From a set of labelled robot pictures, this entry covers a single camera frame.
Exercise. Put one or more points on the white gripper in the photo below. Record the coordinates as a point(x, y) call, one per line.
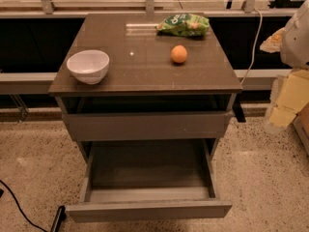
point(296, 43)

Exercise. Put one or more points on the orange fruit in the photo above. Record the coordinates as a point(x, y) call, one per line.
point(179, 54)

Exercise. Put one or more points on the grey upper drawer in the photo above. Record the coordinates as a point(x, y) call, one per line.
point(146, 126)

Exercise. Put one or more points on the grey drawer cabinet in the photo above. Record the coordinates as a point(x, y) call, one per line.
point(142, 78)

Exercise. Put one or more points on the open grey lower drawer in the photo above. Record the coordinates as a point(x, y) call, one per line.
point(143, 180)

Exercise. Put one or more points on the green snack bag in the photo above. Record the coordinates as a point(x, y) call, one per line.
point(184, 25)

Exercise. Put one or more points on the white ceramic bowl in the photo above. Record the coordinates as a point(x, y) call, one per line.
point(89, 66)

